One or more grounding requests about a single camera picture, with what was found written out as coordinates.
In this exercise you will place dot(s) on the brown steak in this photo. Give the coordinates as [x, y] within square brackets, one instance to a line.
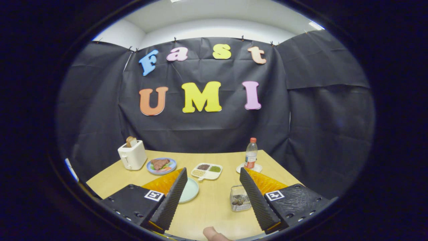
[159, 163]

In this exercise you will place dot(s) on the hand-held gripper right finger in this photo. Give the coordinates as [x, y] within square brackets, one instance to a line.
[255, 201]

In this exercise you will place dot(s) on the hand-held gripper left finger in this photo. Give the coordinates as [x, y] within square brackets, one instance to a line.
[169, 201]

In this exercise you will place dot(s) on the white square coaster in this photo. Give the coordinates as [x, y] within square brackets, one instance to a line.
[259, 167]

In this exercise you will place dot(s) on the small ceiling light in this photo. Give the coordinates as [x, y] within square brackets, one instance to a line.
[316, 25]

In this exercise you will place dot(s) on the white divided tray with beans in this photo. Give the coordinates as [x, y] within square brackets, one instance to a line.
[209, 174]

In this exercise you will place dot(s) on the white paper sheet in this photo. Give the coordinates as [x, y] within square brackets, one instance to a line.
[71, 169]

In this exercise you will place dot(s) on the black backdrop cloth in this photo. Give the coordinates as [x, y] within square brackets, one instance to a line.
[207, 134]

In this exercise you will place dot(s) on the clear red-capped water bottle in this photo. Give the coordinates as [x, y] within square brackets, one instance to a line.
[251, 155]

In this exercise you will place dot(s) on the pale green plate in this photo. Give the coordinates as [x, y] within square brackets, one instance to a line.
[190, 190]

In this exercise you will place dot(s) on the blue plate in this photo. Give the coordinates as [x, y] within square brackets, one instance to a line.
[172, 167]

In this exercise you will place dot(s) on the white toaster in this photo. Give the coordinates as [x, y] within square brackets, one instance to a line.
[133, 157]

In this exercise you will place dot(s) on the brown toast slice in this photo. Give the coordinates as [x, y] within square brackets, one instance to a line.
[131, 141]

